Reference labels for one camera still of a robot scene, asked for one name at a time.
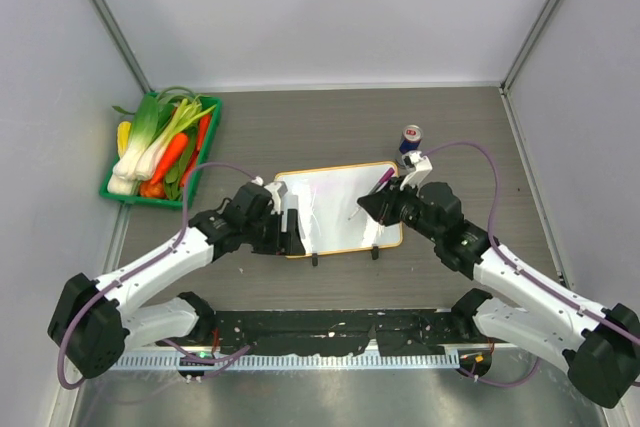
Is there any purple capped marker pen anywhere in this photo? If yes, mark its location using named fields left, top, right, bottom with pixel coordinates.
left=347, top=168, right=396, bottom=221

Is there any blue silver energy drink can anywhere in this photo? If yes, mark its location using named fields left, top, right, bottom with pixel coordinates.
left=396, top=125, right=423, bottom=164

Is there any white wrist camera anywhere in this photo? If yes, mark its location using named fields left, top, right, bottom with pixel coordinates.
left=400, top=150, right=433, bottom=191
left=251, top=176, right=288, bottom=214

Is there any white green bok choy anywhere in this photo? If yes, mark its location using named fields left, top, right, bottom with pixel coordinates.
left=107, top=94, right=159, bottom=195

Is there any large orange carrot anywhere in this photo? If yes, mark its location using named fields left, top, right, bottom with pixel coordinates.
left=150, top=132, right=189, bottom=184

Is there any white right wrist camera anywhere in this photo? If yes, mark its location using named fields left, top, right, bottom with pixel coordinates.
left=400, top=150, right=433, bottom=191

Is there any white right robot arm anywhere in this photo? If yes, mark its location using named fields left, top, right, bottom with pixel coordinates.
left=357, top=179, right=639, bottom=409

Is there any yellow corn cob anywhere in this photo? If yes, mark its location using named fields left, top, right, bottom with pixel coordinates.
left=116, top=121, right=132, bottom=158

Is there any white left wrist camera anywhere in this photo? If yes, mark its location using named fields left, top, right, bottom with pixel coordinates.
left=251, top=176, right=288, bottom=214

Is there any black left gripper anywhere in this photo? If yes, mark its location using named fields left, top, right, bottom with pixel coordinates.
left=242, top=206, right=304, bottom=254

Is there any orange framed whiteboard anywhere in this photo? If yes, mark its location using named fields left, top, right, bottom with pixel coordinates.
left=275, top=161, right=403, bottom=257

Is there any small red chili pepper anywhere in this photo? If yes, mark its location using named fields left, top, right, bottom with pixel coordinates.
left=196, top=114, right=212, bottom=152

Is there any green spring onion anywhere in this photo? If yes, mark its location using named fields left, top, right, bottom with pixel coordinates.
left=135, top=89, right=217, bottom=182

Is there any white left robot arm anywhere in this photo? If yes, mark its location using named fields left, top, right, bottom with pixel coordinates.
left=47, top=181, right=306, bottom=379

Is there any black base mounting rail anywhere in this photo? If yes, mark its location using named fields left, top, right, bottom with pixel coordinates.
left=173, top=309, right=489, bottom=357

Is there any white slotted cable duct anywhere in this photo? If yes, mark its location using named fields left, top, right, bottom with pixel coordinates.
left=111, top=350, right=460, bottom=372

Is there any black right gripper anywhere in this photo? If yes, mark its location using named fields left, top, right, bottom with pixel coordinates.
left=358, top=175, right=442, bottom=243

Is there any green plastic vegetable tray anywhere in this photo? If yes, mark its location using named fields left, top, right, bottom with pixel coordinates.
left=99, top=86, right=222, bottom=209

